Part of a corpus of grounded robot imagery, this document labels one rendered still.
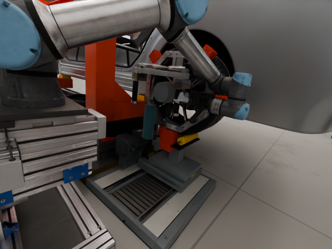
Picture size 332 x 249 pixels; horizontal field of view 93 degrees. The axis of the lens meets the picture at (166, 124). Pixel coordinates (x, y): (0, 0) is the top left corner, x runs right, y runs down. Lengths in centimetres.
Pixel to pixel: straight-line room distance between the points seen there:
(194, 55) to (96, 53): 78
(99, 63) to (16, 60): 90
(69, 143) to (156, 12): 48
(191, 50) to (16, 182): 66
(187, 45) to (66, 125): 52
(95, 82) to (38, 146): 78
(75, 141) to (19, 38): 34
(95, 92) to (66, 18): 90
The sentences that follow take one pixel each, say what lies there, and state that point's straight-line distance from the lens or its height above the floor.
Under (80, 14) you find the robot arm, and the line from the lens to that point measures 44.
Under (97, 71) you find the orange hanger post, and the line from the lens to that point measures 129.
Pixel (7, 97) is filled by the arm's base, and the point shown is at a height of 84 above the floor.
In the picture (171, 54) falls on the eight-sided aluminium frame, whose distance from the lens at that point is 119.
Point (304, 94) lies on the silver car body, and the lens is 116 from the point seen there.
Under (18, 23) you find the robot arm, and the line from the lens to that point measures 42.
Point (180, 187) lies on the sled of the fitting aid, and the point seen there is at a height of 13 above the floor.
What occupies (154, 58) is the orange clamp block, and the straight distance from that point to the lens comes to 127.
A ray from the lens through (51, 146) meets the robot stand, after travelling 62.
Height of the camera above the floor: 95
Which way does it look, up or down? 17 degrees down
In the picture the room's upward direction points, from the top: 8 degrees clockwise
